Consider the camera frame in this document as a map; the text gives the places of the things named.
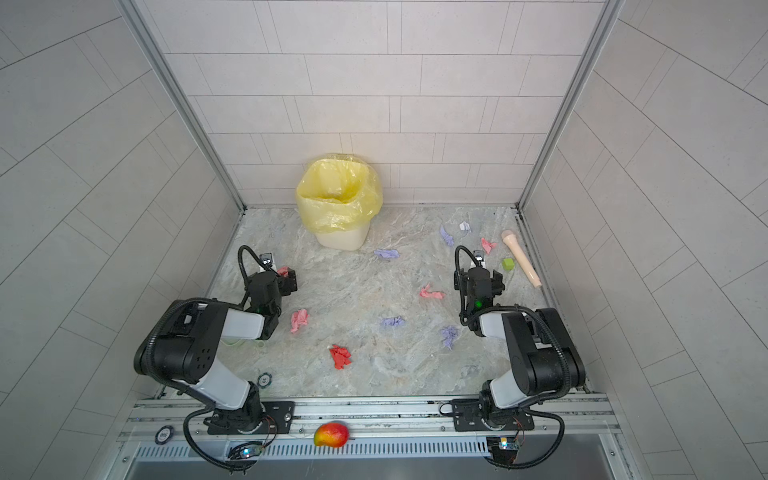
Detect purple paper scrap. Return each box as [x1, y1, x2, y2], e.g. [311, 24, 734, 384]
[374, 249, 400, 259]
[381, 317, 406, 327]
[439, 225, 455, 247]
[440, 326, 460, 350]

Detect white bin yellow bag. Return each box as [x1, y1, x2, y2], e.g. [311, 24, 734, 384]
[295, 154, 383, 251]

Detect light green dustpan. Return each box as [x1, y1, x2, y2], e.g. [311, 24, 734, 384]
[219, 339, 264, 348]

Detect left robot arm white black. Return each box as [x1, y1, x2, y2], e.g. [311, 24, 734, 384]
[134, 245, 298, 435]

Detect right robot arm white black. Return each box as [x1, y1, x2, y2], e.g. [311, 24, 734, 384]
[454, 245, 586, 430]

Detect beige wooden rolling pin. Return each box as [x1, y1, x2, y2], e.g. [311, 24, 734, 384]
[501, 230, 542, 288]

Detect red paper scrap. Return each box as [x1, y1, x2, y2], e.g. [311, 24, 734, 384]
[329, 345, 351, 370]

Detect red yellow mango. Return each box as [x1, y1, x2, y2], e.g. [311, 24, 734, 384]
[313, 422, 350, 449]

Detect right circuit board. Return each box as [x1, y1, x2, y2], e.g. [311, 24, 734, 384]
[486, 437, 520, 465]

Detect circuit board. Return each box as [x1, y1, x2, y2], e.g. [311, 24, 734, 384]
[486, 437, 520, 465]
[227, 441, 264, 461]

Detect left circuit board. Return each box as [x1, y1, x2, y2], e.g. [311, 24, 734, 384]
[227, 441, 264, 461]

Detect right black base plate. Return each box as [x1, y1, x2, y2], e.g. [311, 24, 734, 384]
[450, 398, 535, 432]

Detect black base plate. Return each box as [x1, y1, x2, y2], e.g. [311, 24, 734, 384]
[203, 401, 295, 435]
[450, 398, 535, 432]

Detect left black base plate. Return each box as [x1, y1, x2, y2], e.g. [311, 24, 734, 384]
[203, 401, 295, 435]

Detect aluminium rail frame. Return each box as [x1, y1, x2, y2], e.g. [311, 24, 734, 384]
[98, 393, 641, 479]

